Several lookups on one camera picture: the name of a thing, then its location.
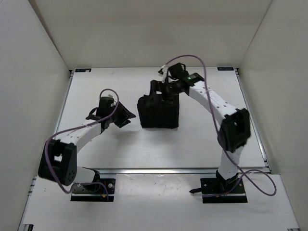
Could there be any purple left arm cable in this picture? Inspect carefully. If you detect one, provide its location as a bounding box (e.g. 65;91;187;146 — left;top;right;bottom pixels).
44;89;120;194

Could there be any aluminium table rail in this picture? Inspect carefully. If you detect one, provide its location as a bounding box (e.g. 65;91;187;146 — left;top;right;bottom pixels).
96;168;217;175

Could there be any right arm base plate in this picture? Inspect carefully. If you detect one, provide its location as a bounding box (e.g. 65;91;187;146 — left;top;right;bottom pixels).
189;178;248;204

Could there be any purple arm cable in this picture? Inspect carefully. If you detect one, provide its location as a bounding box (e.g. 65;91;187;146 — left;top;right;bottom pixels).
166;54;277;197
44;89;120;194

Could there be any black pleated skirt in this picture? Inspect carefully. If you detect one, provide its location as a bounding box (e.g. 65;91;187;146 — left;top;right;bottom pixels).
137;94;180;129

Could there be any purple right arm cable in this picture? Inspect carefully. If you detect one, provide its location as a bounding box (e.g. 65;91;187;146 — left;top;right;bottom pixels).
166;54;277;197

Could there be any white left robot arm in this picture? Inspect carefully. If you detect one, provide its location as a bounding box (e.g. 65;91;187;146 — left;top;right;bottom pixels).
38;96;136;192

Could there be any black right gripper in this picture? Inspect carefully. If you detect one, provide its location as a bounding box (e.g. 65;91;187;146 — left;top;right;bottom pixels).
147;81;181;109

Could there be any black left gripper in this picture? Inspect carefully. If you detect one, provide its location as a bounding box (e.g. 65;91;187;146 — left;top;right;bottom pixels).
109;101;136;128

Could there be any right blue table label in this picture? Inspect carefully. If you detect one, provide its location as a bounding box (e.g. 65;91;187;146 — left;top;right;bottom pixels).
217;67;234;71

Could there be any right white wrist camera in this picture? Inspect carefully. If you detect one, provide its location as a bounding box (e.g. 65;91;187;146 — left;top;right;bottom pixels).
158;64;169;83

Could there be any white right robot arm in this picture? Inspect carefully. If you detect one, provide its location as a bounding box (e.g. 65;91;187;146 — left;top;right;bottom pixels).
148;63;251;193

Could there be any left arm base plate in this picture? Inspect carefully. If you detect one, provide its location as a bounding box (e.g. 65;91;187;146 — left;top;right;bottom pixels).
70;175;116;202

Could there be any left blue table label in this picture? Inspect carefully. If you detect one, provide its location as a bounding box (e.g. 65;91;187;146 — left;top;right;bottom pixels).
75;68;91;73

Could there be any blue table label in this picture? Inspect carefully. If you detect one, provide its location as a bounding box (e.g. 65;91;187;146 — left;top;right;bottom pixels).
75;68;91;73
217;67;234;71

